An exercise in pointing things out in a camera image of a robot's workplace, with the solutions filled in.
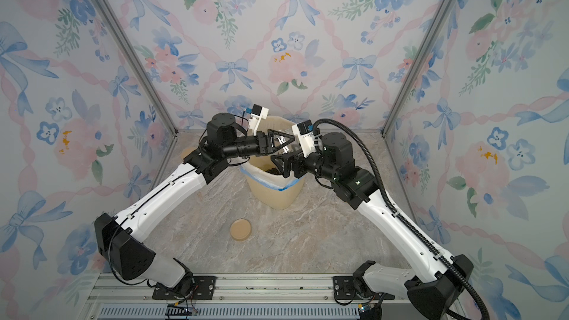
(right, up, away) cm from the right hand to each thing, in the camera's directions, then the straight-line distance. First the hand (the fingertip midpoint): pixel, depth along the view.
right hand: (284, 151), depth 66 cm
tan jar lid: (-17, -31, +21) cm, 41 cm away
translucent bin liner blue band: (-2, -10, +5) cm, 11 cm away
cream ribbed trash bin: (-5, -20, +29) cm, 36 cm away
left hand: (+2, +3, -2) cm, 4 cm away
